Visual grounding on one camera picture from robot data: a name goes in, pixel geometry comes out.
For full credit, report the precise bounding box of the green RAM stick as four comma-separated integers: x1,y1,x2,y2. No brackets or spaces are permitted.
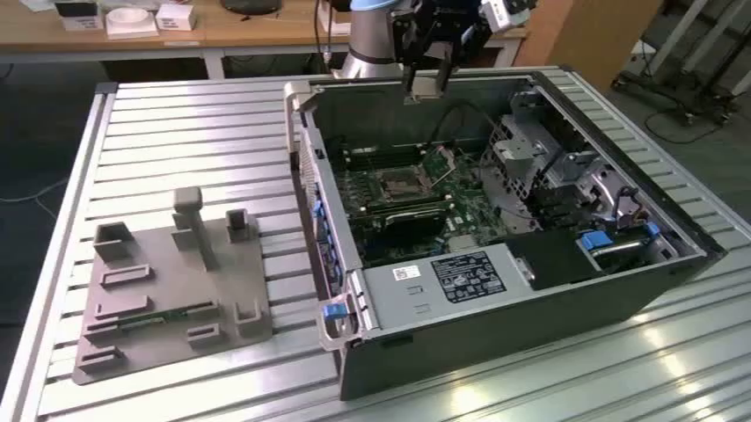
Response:
116,307,195,331

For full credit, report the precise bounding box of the black motherboard power wire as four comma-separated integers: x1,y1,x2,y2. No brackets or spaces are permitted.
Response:
427,99,500,150

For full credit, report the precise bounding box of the black open PC case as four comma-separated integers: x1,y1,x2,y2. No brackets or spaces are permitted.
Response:
283,68,731,402

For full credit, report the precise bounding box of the brown wooden cabinet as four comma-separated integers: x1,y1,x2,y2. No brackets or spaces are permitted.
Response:
524,0,668,69

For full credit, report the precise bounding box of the black RAM slot bank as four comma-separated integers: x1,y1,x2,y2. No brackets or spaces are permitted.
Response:
343,146,424,171
350,200,451,219

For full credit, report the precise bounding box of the CPU with silver heat spreader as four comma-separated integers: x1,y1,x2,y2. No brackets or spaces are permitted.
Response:
403,81,443,106

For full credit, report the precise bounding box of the white box with black top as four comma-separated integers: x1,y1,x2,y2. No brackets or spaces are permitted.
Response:
55,0,101,33

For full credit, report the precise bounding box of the blue disk carrier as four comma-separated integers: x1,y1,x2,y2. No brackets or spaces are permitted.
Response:
576,230,615,256

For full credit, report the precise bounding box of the white metal equipment stand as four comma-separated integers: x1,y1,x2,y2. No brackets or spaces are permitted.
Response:
610,0,751,128

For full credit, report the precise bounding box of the coloured wire bundle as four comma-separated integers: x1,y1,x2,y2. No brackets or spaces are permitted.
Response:
610,184,647,232

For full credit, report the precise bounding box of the green motherboard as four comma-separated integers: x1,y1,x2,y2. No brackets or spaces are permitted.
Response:
336,142,510,269

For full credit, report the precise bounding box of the black plastic shroud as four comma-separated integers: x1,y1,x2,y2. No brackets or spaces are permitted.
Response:
504,231,606,291

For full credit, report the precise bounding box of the black hanging cable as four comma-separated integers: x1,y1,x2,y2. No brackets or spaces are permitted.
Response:
314,0,336,74

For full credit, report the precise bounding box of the white floor cable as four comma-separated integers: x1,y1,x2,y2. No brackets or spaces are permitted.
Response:
0,175,65,207

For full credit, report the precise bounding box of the black graphics card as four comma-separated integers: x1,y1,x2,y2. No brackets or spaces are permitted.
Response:
368,208,451,265

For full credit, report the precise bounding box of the grey parts rack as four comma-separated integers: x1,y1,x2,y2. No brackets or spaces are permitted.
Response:
69,186,278,387

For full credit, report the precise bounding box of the wooden desk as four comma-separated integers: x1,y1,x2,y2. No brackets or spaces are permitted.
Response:
0,0,532,80

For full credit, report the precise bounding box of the white cardboard box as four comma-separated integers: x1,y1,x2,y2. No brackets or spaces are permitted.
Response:
155,3,199,33

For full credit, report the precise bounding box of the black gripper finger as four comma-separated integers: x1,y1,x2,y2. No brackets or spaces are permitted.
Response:
391,11,424,94
436,25,478,97

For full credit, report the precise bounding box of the grey metal drive cage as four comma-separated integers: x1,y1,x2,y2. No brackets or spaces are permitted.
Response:
486,87,594,234

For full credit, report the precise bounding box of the small silver heatsink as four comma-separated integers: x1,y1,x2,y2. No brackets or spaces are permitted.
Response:
448,235,486,254

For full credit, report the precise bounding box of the black round object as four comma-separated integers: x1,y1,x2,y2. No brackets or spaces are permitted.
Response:
220,0,282,13

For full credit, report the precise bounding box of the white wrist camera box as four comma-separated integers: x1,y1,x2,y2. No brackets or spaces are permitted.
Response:
478,0,539,33

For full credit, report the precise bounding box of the grey power supply unit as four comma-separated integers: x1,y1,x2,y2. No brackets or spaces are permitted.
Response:
356,244,539,333

